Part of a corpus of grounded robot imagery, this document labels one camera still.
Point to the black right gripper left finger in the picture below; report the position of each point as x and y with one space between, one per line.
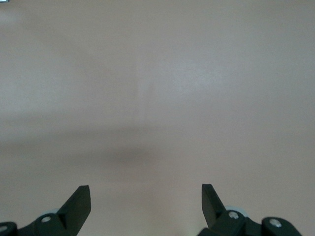
73 216

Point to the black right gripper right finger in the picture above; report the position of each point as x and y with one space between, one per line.
216 218

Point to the brown table cover sheet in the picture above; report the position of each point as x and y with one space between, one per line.
157 86

